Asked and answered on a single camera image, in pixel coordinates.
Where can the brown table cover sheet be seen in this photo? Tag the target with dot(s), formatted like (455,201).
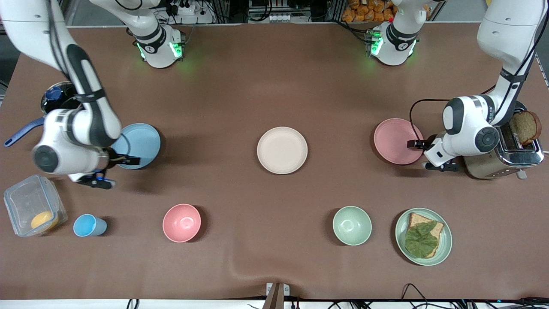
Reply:
(274,86)

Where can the beige and chrome toaster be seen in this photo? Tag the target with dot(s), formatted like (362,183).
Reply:
(489,167)

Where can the pink bowl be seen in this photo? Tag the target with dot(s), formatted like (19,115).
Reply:
(182,223)

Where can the green lettuce leaf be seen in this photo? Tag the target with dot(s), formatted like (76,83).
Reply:
(420,240)

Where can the dark brown bread slice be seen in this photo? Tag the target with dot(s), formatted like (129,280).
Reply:
(525,126)

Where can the yellow round food item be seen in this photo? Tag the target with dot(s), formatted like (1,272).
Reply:
(43,219)

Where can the light green bowl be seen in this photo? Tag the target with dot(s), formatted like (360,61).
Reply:
(352,225)

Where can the white power strip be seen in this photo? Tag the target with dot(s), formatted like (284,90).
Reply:
(188,8)

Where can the pink plate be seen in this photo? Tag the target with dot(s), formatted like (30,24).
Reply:
(394,141)

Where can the basket of bread rolls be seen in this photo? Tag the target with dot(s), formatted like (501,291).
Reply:
(364,10)

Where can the small dark blue round object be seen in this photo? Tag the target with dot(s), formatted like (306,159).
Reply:
(54,93)

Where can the clear plastic lidded container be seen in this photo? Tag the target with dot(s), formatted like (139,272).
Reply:
(25,197)

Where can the light blue plate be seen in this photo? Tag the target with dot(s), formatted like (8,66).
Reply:
(141,143)

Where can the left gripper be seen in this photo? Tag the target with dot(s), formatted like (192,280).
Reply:
(424,144)

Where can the light green plate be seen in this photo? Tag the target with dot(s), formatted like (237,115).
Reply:
(446,244)

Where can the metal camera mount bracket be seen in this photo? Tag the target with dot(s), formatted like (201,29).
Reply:
(278,296)

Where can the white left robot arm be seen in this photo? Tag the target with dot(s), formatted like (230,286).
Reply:
(465,124)

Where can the light blue cup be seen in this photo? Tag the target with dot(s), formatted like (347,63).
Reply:
(88,225)

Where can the beige plate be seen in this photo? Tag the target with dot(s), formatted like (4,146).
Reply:
(282,150)

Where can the toast bread slice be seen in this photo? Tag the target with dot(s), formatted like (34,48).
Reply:
(415,219)

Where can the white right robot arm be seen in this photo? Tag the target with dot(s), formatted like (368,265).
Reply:
(64,128)

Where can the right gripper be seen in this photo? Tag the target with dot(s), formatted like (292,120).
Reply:
(117,158)

